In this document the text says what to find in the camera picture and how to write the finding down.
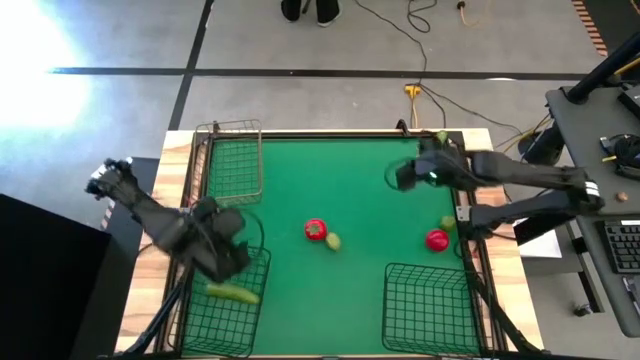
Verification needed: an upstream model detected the person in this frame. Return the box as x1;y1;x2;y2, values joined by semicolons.
279;0;342;28

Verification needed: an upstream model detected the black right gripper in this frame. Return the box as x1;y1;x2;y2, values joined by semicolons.
395;149;471;194

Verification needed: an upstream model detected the white box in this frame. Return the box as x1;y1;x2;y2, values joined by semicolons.
518;228;565;259

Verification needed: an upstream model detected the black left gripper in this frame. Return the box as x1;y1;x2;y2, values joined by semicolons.
192;197;253;284

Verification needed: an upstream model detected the black keyboard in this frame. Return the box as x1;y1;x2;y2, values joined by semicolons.
603;219;640;275

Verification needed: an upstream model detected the black floor cable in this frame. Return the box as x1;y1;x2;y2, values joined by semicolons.
353;0;430;87

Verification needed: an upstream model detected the black wire basket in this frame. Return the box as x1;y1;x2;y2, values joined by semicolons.
167;244;272;357
382;263;482;355

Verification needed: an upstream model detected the red pepper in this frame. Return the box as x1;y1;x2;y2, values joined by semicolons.
304;218;329;242

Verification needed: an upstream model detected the black desk pole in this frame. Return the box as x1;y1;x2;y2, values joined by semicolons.
566;32;640;105

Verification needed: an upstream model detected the orange plug cable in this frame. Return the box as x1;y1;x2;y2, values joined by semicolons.
456;0;484;28

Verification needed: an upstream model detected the wooden table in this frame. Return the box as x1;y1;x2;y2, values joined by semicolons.
114;128;546;357

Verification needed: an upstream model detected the copper wire basket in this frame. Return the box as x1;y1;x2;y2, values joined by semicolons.
192;118;265;207

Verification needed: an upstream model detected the black frame strut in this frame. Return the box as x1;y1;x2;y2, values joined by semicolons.
472;277;544;356
112;279;189;359

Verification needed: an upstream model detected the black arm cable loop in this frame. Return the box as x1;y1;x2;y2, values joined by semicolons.
238;208;267;262
383;157;407;193

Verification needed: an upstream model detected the hazard striped floor mat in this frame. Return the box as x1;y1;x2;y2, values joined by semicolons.
571;0;610;57

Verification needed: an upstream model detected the green cucumber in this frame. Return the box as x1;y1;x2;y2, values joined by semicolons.
205;282;262;306

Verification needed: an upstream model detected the green table mat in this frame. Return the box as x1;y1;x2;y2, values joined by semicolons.
182;137;494;357

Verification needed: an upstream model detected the black cabinet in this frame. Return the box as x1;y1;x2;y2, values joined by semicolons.
0;193;112;360

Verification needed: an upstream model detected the grey desk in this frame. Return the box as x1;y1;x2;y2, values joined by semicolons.
544;84;640;339

